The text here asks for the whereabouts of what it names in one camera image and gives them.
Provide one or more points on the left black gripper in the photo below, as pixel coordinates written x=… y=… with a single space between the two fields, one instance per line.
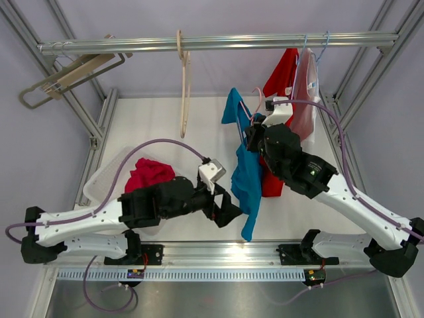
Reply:
x=222 y=215

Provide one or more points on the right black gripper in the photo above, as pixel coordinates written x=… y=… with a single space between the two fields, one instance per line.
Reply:
x=254 y=132

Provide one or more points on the blue t shirt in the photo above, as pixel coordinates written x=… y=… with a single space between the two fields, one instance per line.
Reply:
x=246 y=180

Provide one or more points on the red t shirt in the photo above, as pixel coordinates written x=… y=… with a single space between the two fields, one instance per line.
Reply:
x=279 y=84

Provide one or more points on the magenta t shirt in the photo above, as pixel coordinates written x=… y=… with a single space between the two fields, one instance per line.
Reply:
x=148 y=173

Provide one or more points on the beige plastic hanger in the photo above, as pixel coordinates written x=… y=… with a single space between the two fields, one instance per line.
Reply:
x=185 y=59

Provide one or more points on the light blue hanger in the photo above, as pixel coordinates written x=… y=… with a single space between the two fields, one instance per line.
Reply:
x=298 y=63

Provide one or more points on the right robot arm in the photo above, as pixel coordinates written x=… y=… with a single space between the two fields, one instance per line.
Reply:
x=390 y=242

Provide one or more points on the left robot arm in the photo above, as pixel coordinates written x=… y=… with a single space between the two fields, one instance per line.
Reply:
x=109 y=230

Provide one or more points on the white t shirt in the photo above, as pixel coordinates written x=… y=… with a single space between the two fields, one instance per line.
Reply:
x=307 y=89

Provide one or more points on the beige empty hanger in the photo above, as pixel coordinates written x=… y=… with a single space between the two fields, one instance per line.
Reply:
x=83 y=69

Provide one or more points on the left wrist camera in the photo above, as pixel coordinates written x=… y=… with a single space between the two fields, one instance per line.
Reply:
x=210 y=172

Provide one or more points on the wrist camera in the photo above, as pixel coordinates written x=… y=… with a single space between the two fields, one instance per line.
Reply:
x=280 y=112
x=210 y=172

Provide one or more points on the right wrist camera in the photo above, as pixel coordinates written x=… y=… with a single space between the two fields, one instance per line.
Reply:
x=280 y=112

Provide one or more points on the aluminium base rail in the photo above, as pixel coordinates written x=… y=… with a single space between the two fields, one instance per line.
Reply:
x=218 y=253

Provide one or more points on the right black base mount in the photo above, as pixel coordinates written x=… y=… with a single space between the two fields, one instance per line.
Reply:
x=296 y=254

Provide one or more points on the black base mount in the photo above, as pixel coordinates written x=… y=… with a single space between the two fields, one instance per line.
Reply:
x=296 y=254
x=150 y=255

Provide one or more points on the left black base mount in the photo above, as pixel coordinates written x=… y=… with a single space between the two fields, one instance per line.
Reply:
x=150 y=255

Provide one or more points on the blue wire hanger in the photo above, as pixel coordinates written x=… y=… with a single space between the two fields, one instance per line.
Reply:
x=323 y=49

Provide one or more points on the aluminium hanging rail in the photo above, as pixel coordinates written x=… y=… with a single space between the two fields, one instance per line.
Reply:
x=224 y=42

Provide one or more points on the white cable duct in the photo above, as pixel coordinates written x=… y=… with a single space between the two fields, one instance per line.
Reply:
x=182 y=275

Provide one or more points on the right aluminium frame post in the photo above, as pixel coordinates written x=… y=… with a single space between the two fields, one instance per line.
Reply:
x=365 y=72

